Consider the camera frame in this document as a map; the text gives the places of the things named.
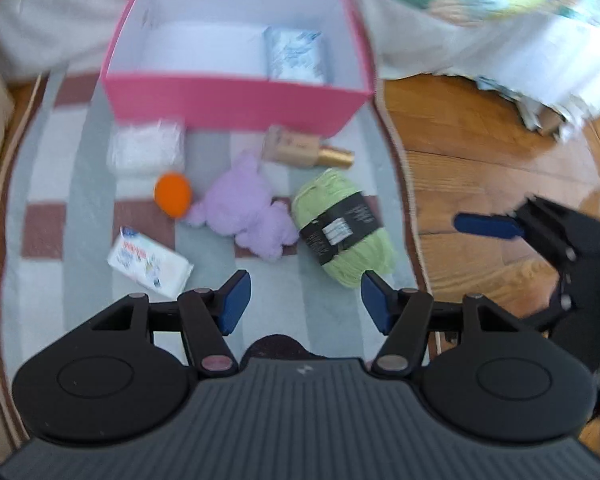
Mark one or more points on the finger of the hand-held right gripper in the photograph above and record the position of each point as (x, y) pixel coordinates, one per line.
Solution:
(485, 226)

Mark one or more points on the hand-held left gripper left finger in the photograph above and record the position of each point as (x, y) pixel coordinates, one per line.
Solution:
(234, 302)

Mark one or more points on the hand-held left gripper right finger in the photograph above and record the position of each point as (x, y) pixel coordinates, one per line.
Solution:
(376, 302)

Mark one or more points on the green yarn skein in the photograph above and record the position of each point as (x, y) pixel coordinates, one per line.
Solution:
(345, 230)

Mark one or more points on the clear plastic packet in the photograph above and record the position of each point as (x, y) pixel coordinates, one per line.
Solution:
(146, 146)

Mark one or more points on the pink cardboard box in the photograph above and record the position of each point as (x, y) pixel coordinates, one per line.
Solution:
(240, 45)

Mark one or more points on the dark cloth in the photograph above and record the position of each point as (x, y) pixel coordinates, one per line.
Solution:
(285, 346)

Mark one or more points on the white printed tissue packet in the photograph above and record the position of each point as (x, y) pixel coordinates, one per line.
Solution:
(147, 262)

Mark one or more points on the purple plush toy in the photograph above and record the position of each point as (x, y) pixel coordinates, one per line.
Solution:
(242, 207)

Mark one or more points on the orange ball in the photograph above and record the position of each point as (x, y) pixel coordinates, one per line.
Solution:
(172, 194)

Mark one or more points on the torn cardboard piece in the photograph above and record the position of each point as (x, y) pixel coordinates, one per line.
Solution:
(545, 115)

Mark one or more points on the tan box with gold cap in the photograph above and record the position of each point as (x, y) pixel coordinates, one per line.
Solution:
(300, 147)

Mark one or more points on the checkered rug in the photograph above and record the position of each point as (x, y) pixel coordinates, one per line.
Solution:
(80, 220)

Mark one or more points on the pale blue tissue packet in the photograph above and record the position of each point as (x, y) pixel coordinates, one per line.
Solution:
(296, 55)

